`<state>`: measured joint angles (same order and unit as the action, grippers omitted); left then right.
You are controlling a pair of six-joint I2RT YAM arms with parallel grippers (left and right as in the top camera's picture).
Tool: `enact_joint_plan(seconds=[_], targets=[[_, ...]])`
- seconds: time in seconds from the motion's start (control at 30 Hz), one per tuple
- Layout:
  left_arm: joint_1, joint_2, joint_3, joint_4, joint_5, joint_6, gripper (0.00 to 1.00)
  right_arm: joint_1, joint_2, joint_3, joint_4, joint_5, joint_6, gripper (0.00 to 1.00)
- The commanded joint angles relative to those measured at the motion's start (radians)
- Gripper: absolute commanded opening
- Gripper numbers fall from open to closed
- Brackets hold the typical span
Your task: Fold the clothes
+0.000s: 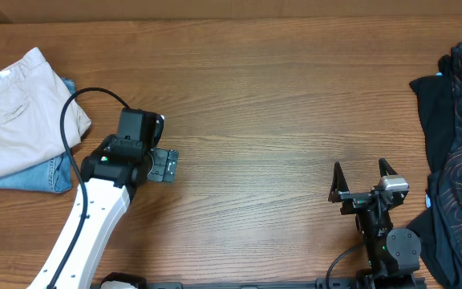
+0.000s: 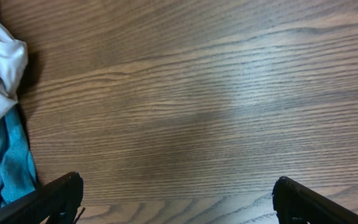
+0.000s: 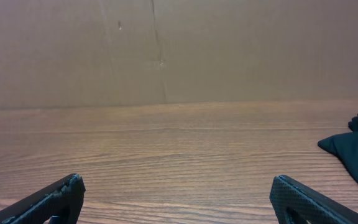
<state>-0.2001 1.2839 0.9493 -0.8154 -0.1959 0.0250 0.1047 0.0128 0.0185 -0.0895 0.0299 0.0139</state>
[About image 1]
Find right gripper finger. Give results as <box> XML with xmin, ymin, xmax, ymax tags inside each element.
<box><xmin>379</xmin><ymin>158</ymin><xmax>397</xmax><ymax>177</ymax></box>
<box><xmin>330</xmin><ymin>162</ymin><xmax>349</xmax><ymax>195</ymax></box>

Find black patterned garment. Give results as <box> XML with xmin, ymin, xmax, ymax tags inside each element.
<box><xmin>407</xmin><ymin>43</ymin><xmax>462</xmax><ymax>288</ymax></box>

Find beige cotton shorts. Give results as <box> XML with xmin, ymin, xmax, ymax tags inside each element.
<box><xmin>0</xmin><ymin>47</ymin><xmax>71</xmax><ymax>177</ymax></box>

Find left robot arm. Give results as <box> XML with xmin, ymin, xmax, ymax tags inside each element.
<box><xmin>30</xmin><ymin>108</ymin><xmax>179</xmax><ymax>289</ymax></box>

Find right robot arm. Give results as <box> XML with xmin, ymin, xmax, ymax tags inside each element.
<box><xmin>324</xmin><ymin>158</ymin><xmax>427</xmax><ymax>288</ymax></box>

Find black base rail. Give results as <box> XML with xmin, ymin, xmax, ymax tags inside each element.
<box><xmin>92</xmin><ymin>271</ymin><xmax>428</xmax><ymax>289</ymax></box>

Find folded blue denim jeans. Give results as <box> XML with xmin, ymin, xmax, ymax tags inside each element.
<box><xmin>0</xmin><ymin>77</ymin><xmax>78</xmax><ymax>194</ymax></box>

